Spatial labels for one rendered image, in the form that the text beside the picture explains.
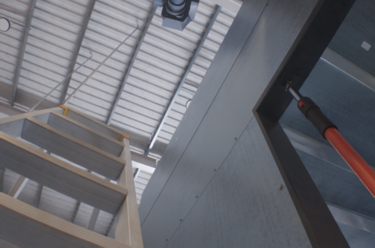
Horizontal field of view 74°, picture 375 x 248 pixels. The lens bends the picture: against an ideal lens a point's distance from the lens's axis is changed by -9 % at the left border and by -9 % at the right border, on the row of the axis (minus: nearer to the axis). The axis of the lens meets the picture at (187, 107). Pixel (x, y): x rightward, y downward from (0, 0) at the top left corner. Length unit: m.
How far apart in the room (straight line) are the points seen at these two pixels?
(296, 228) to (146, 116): 7.49
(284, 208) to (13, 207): 0.55
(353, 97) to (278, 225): 1.87
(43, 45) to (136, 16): 2.60
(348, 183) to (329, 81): 1.15
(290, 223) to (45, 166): 0.56
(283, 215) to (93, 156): 0.56
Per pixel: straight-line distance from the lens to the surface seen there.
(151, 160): 8.56
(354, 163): 0.63
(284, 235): 0.68
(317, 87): 2.26
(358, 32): 2.29
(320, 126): 0.74
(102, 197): 0.66
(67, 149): 0.88
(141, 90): 7.63
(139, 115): 7.99
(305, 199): 0.69
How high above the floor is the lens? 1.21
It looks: 64 degrees up
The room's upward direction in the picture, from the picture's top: straight up
